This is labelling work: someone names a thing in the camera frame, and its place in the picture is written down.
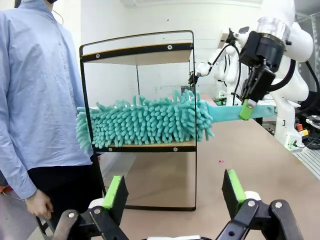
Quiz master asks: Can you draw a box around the person right hand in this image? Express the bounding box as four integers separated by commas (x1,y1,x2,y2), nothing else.
24,188,55,221

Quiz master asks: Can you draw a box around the person right forearm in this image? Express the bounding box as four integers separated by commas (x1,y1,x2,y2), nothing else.
0,99,39,201

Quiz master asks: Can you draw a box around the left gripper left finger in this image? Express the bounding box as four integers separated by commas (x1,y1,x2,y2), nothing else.
52,174,130,240

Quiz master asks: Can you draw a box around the person in blue shirt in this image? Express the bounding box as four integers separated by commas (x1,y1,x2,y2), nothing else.
0,0,105,240

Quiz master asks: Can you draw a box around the black crate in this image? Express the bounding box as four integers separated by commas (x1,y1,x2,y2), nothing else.
179,85,195,95

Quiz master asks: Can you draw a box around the white control box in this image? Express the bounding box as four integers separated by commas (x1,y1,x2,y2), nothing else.
284,131,305,151

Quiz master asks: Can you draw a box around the red emergency stop button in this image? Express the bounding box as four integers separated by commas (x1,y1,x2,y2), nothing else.
297,123,310,137

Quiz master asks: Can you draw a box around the teal microfibre duster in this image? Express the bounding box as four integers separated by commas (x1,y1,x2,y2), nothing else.
75,89,275,155

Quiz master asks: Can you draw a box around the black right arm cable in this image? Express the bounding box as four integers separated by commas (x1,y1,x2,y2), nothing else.
269,58,298,91

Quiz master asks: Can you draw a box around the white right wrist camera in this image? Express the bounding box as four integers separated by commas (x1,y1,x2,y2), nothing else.
221,26,251,49

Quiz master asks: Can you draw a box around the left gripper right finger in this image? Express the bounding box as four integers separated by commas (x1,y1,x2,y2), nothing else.
216,168,305,240

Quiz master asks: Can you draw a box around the two-tier wooden black-frame shelf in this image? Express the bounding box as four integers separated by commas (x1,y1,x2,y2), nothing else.
79,29,199,213

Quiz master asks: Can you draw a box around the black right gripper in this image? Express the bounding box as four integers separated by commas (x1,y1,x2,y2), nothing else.
238,30,286,121

